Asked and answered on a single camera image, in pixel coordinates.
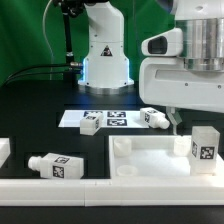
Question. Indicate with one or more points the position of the white fence bar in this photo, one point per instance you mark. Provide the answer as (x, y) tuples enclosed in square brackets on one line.
[(116, 192), (4, 150)]

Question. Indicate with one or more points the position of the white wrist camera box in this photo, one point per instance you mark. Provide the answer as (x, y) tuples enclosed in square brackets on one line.
[(167, 44)]

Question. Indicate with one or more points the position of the white square tabletop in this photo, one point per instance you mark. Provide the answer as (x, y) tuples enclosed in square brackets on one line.
[(153, 158)]

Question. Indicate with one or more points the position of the black camera stand pole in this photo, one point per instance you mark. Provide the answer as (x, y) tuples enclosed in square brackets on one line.
[(70, 9)]

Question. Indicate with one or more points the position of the white left fence bar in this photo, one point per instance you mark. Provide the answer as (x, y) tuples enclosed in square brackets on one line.
[(4, 150)]

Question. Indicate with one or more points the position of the white front fence bar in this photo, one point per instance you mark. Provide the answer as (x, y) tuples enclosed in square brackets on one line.
[(116, 192)]

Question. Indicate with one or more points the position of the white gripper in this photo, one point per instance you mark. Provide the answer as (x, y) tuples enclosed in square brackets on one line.
[(164, 81)]

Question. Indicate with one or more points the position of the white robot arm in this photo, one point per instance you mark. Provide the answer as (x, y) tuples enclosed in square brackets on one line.
[(106, 68)]

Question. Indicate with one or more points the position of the white sheet with markers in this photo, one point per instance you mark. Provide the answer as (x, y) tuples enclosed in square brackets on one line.
[(111, 118)]

